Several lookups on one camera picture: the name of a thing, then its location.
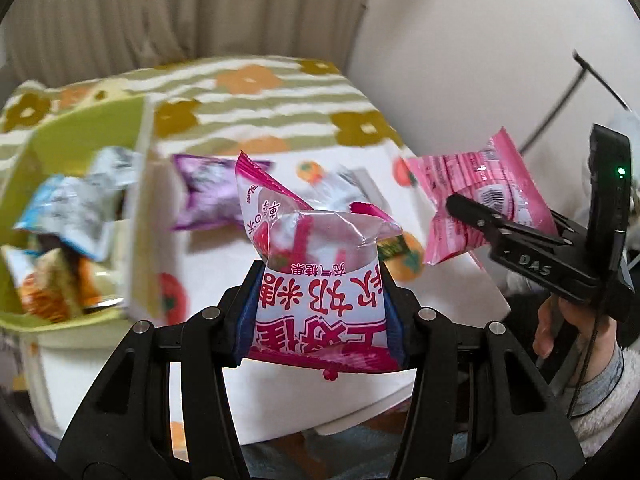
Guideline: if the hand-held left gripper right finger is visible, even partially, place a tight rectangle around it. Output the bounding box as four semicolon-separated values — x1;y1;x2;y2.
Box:
382;266;586;480

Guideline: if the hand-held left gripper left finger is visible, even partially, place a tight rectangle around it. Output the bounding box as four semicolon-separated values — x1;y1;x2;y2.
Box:
59;259;266;480

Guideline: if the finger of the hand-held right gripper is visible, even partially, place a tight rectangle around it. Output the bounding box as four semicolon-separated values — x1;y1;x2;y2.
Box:
444;194;567;249
551;211;589;242

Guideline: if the pink striped snack packet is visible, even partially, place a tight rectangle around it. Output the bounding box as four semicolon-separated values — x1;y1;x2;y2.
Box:
402;127;561;266

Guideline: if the magenta snack packet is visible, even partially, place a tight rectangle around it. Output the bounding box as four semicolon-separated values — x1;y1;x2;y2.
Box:
235;150;419;381

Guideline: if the orange sticks snack packet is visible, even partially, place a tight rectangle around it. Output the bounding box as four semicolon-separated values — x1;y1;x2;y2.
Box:
17;250;126;324

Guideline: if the silver snack packet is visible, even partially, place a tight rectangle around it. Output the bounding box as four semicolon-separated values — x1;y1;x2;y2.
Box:
90;146;144;196
310;167;391;211

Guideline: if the blue snack packet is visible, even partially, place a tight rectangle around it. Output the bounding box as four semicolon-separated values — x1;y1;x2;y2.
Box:
12;175;119;261

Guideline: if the green cardboard box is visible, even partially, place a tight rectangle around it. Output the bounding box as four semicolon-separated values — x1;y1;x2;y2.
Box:
0;95;159;336

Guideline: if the person's right forearm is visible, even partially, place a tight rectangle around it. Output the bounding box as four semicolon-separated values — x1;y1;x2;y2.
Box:
547;345;640;459

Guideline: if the person's right hand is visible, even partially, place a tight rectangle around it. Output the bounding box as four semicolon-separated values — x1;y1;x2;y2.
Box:
532;297;619;376

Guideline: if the black arc floor lamp stand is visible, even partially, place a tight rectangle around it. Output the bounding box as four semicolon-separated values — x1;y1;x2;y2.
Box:
517;49;634;154

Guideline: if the purple snack packet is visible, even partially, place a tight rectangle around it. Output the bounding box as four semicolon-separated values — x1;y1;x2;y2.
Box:
170;153;276;231

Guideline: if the light blue cloth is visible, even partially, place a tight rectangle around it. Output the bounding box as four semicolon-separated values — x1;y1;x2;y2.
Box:
240;425;402;480

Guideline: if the striped floral blanket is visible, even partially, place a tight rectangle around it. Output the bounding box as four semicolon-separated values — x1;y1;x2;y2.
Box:
0;55;417;162

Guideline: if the beige pleated curtain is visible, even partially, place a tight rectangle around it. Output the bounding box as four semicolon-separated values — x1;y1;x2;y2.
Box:
0;0;379;87

